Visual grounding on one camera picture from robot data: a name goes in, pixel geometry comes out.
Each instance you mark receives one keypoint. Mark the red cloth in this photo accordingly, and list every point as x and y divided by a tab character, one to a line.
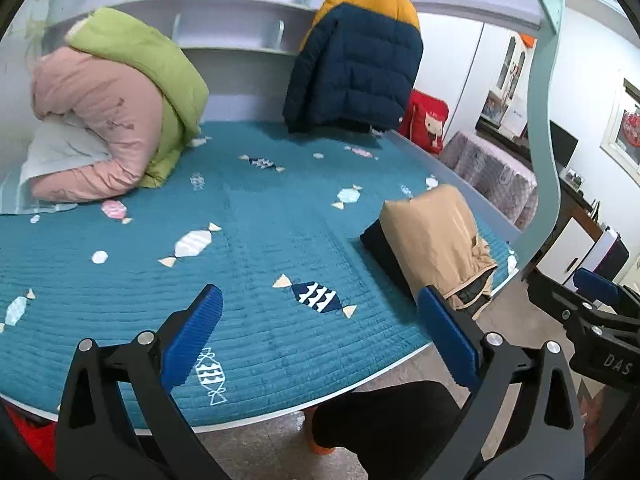
35	435

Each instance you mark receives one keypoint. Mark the green quilt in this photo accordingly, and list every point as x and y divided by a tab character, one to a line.
150	55

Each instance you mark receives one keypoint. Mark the orange box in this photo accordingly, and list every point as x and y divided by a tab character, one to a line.
528	40

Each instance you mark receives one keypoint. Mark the person's leg in black trousers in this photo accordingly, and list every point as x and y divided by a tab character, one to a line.
395	425

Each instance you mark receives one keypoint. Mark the dark desk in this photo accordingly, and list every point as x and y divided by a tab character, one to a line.
575	205

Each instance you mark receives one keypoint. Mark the white pillow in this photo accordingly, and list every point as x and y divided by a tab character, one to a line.
60	150

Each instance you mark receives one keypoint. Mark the round table with pink cloth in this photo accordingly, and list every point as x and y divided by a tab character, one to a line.
490	170

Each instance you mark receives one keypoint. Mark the yellow and navy puffer jacket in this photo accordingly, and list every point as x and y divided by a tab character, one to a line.
355	60

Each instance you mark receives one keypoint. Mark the tan jacket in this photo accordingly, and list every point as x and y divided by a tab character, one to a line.
435	235

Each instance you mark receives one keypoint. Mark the mint green bed frame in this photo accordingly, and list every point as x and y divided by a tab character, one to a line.
542	110

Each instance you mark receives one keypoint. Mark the pale lilac wall shelf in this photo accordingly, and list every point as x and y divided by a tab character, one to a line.
225	10

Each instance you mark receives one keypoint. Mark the pale blue folded sheet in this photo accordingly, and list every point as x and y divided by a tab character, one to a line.
25	200

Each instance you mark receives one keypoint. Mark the white glass-door cabinet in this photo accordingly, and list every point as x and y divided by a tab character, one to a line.
515	60

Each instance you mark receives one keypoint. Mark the teal quilted candy-print bedspread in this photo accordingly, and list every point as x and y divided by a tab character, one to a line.
275	220

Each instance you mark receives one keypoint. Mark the white paper bag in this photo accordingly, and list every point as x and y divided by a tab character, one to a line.
515	122

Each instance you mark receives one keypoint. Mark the red cartoon bag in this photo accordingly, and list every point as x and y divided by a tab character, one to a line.
425	120

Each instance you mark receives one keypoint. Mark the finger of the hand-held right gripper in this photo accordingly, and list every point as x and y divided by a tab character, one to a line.
575	305
597	285

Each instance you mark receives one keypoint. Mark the black computer monitor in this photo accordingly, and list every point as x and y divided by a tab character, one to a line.
562	142

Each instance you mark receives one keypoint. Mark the black and white box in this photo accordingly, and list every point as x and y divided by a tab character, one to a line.
612	255

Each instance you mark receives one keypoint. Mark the white wardrobe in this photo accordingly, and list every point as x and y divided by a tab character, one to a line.
460	60

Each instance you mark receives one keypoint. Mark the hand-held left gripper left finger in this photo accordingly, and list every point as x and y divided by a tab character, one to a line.
192	335

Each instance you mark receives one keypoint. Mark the dark navy folded garment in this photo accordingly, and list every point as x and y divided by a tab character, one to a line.
382	255

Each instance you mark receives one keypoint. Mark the small photo frame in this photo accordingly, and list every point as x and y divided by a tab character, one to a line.
574	177

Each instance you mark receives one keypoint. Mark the pink quilt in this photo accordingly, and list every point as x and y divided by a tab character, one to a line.
100	105

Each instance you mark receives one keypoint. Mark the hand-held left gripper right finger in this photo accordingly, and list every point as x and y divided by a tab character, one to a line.
447	335

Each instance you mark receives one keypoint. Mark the framed wall picture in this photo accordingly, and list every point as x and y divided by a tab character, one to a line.
627	130

